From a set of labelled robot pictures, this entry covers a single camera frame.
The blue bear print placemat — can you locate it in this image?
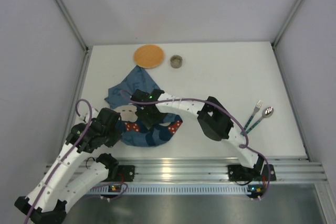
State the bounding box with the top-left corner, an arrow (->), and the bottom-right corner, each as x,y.
104,66 -> 183,149

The round woven bamboo plate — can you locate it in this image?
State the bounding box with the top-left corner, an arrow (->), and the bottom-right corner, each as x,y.
133,45 -> 164,69

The small grey metal cup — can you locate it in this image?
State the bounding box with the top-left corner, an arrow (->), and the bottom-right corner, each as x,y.
170,55 -> 183,69

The silver fork green handle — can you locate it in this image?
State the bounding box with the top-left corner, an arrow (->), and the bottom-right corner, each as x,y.
244,100 -> 263,130

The silver spoon green handle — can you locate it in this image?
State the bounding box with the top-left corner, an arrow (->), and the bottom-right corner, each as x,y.
246,106 -> 275,134

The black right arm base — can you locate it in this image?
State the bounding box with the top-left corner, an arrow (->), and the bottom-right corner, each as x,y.
227,165 -> 277,182

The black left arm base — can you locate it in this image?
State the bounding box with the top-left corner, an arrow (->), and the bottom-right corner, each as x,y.
104,165 -> 135,182

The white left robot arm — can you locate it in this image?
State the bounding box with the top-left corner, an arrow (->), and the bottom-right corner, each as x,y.
14,108 -> 122,223

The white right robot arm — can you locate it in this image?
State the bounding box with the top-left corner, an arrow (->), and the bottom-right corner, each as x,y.
131,89 -> 271,182

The aluminium mounting rail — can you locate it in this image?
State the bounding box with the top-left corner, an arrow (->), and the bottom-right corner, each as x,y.
119,158 -> 327,184

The perforated grey cable duct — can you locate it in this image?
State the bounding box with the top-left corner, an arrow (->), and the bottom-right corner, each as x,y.
87,183 -> 263,195

